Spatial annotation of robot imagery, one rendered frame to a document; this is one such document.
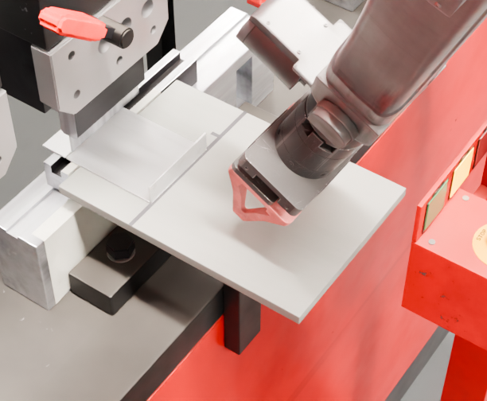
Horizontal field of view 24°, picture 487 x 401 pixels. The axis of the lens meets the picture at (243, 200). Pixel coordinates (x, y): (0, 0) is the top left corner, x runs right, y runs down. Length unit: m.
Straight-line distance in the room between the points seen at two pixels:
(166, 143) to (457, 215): 0.40
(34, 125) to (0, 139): 1.69
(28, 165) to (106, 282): 1.43
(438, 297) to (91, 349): 0.45
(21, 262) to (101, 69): 0.22
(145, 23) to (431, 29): 0.48
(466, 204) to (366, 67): 0.67
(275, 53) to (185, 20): 2.00
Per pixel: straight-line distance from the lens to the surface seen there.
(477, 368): 1.54
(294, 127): 0.90
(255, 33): 0.86
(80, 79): 0.98
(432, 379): 2.16
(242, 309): 1.16
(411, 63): 0.65
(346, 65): 0.73
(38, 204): 1.11
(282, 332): 1.36
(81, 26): 0.89
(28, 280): 1.12
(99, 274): 1.12
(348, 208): 1.04
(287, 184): 0.92
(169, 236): 1.02
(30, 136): 2.59
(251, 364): 1.32
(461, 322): 1.37
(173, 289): 1.14
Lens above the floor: 1.77
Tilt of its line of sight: 47 degrees down
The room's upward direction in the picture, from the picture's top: straight up
